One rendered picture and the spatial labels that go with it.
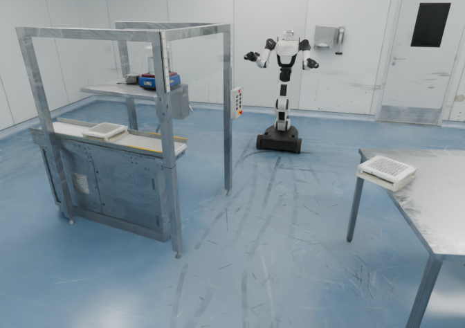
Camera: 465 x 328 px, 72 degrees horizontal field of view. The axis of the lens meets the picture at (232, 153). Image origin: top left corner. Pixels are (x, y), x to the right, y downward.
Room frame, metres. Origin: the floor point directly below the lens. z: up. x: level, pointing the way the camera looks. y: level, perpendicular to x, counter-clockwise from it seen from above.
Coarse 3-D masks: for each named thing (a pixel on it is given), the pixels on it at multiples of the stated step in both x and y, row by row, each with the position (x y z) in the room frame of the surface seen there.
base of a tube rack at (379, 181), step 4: (356, 172) 1.70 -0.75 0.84; (364, 172) 1.70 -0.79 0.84; (368, 172) 1.70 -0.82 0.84; (360, 176) 1.68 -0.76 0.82; (364, 176) 1.66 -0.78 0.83; (368, 176) 1.65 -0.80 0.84; (372, 176) 1.65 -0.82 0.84; (376, 176) 1.65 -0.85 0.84; (408, 176) 1.65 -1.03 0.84; (412, 176) 1.65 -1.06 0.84; (368, 180) 1.64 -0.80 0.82; (372, 180) 1.62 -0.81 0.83; (376, 180) 1.61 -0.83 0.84; (380, 180) 1.61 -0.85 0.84; (384, 180) 1.61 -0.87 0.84; (404, 180) 1.61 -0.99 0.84; (408, 180) 1.61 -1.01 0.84; (412, 180) 1.65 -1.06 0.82; (380, 184) 1.59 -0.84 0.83; (384, 184) 1.57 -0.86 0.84; (388, 184) 1.56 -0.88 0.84; (392, 184) 1.56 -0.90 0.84; (400, 184) 1.56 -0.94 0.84; (404, 184) 1.57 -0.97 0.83; (388, 188) 1.55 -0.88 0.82; (392, 188) 1.53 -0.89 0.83; (396, 188) 1.52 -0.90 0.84; (400, 188) 1.55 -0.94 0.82
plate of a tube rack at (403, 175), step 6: (378, 156) 1.83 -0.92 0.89; (384, 156) 1.83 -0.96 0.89; (366, 162) 1.75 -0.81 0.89; (360, 168) 1.69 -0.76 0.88; (366, 168) 1.67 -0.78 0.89; (372, 168) 1.66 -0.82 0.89; (408, 168) 1.66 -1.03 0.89; (414, 168) 1.66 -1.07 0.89; (378, 174) 1.60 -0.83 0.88; (384, 174) 1.59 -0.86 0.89; (390, 174) 1.59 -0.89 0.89; (402, 174) 1.59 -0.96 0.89; (408, 174) 1.59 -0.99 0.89; (390, 180) 1.55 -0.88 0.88; (396, 180) 1.53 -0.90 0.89; (402, 180) 1.55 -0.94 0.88
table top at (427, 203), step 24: (432, 168) 1.80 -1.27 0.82; (456, 168) 1.80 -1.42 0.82; (408, 192) 1.51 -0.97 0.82; (432, 192) 1.51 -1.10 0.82; (456, 192) 1.51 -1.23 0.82; (408, 216) 1.30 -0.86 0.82; (432, 216) 1.30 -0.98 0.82; (456, 216) 1.30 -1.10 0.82; (432, 240) 1.12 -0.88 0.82; (456, 240) 1.12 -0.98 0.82
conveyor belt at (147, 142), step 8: (40, 128) 2.54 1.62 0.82; (56, 128) 2.54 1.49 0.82; (64, 128) 2.54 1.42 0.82; (72, 128) 2.54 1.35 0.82; (80, 128) 2.54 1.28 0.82; (88, 128) 2.54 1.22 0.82; (128, 136) 2.35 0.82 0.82; (136, 136) 2.35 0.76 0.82; (96, 144) 2.21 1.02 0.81; (128, 144) 2.20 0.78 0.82; (136, 144) 2.20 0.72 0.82; (144, 144) 2.20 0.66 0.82; (152, 144) 2.20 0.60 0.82; (160, 144) 2.20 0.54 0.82; (176, 144) 2.20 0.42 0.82; (184, 144) 2.20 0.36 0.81; (176, 152) 2.08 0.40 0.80
